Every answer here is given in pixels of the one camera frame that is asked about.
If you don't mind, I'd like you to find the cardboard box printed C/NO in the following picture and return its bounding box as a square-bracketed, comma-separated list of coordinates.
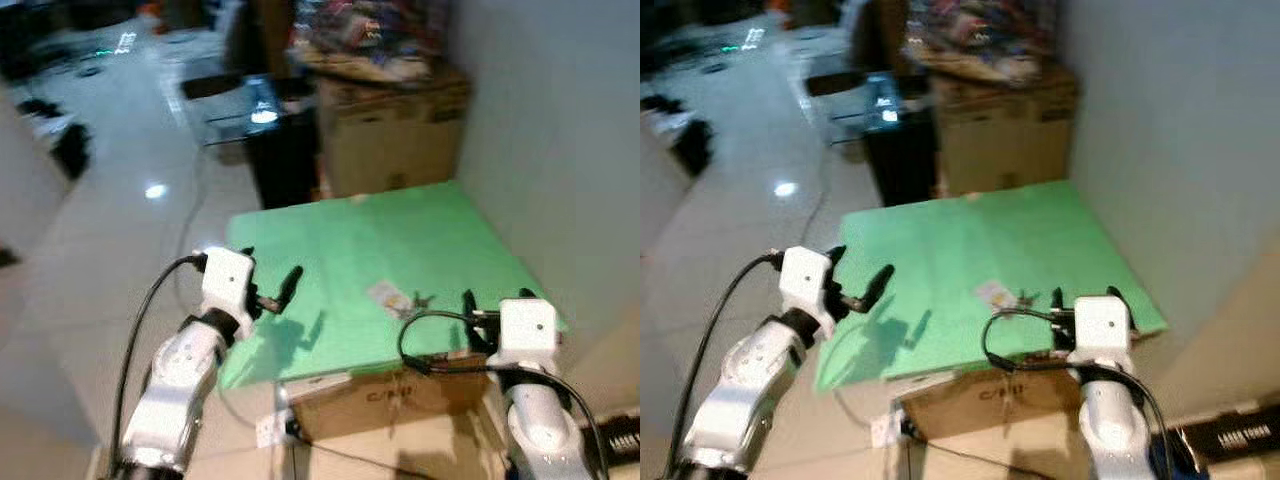
[900, 355, 1086, 441]
[285, 355, 511, 441]

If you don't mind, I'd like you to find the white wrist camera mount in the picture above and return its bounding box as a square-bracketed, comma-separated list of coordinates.
[200, 247, 256, 326]
[498, 298, 557, 369]
[1072, 295, 1133, 366]
[780, 246, 836, 331]

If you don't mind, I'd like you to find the plain green board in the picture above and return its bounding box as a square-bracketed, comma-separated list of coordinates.
[215, 180, 566, 391]
[812, 180, 1169, 393]

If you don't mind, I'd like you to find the large cardboard box fragile print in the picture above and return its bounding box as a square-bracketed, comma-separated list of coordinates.
[315, 65, 473, 199]
[935, 70, 1081, 196]

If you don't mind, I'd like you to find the thin black power cable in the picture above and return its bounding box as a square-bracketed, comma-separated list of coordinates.
[905, 432, 1041, 479]
[290, 430, 441, 479]

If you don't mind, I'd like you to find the white power strip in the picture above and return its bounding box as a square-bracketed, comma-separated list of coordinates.
[256, 408, 293, 448]
[870, 412, 908, 451]

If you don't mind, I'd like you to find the plastic bag of goods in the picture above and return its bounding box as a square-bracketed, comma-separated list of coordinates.
[905, 0, 1061, 86]
[290, 0, 451, 86]

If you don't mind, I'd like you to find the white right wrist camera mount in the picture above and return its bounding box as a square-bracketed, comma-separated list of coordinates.
[1072, 295, 1133, 366]
[498, 298, 557, 369]

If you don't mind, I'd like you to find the black cabinet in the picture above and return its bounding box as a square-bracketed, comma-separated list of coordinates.
[865, 105, 941, 206]
[245, 100, 321, 209]

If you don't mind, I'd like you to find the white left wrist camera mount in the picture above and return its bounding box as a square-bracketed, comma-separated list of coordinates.
[780, 246, 836, 331]
[200, 247, 256, 326]

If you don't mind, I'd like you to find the black printed box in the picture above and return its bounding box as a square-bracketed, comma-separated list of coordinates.
[1170, 415, 1280, 471]
[590, 410, 641, 466]

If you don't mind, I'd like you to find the black bag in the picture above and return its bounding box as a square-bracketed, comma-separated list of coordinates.
[675, 120, 713, 176]
[50, 120, 91, 181]

